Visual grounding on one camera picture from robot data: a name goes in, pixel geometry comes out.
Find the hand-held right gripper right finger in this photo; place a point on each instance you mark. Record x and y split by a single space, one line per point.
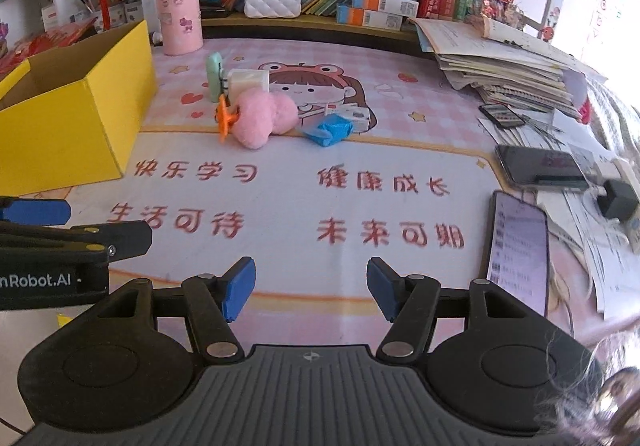
382 286

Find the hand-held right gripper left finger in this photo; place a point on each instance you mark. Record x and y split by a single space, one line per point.
240 286

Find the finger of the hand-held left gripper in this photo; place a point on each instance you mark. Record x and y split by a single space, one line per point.
100 236
35 211

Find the yellow cardboard box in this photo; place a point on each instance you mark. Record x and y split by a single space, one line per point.
60 136

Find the blue plastic packet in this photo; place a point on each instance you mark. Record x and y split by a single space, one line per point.
330 129

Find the pink fluffy pompom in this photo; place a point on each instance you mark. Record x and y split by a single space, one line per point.
260 119

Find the orange plastic clip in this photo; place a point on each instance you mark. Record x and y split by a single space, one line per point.
223 114

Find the mint green clip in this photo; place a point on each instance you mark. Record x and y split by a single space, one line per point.
215 71

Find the cream rectangular eraser block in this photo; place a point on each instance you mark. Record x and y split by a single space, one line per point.
247 82

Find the pink printed desk mat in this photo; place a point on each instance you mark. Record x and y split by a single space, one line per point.
300 206

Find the smartphone with lit screen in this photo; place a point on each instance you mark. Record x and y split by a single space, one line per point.
517 256

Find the pile of red packets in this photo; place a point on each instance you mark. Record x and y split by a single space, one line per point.
50 39

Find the white box with red label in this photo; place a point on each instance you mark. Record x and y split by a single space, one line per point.
50 16

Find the smartphone with dark screen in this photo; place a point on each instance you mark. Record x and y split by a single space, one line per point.
540 166

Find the small black calculator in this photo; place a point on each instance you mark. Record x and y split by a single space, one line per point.
500 115

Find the red hanging ornament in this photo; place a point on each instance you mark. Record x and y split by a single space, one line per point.
103 6

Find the pen holder boxes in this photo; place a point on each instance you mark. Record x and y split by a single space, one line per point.
122 11

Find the fluffy grey fur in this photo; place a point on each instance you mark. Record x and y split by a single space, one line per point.
575 406

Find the loose printed papers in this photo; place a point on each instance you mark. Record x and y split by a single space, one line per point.
610 266

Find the pink cartoon cylinder container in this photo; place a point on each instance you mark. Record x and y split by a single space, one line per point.
177 16

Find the stack of papers and workbooks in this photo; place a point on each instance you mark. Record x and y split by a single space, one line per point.
500 61

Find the orange white carton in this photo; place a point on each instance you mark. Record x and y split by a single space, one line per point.
370 17
385 2

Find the white power strip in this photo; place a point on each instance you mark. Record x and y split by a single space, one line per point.
630 176

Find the colourful figurine cluster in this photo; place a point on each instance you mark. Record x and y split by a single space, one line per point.
495 9

